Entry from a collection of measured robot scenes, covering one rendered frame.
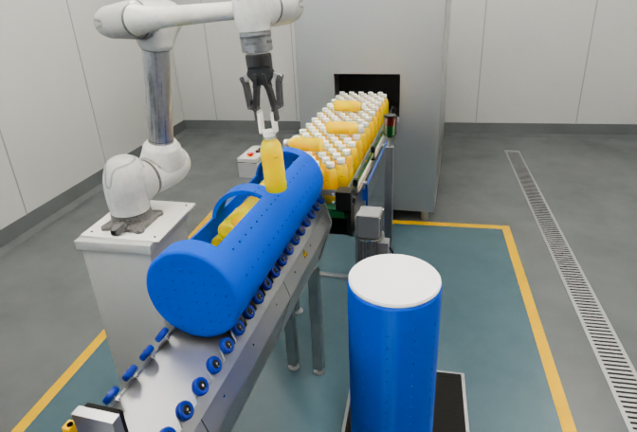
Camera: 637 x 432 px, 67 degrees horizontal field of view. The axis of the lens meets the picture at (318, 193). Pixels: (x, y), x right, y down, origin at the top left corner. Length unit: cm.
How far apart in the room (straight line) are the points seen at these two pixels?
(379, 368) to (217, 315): 51
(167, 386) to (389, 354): 62
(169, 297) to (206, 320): 12
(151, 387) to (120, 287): 77
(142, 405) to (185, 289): 30
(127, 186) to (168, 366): 77
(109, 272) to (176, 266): 75
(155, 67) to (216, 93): 492
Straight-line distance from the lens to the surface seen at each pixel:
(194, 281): 136
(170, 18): 164
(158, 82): 195
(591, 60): 648
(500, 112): 640
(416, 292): 144
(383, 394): 161
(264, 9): 141
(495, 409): 260
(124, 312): 217
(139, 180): 196
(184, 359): 146
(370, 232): 228
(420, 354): 152
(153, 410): 135
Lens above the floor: 187
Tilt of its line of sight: 24 degrees down
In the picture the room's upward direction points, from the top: 3 degrees counter-clockwise
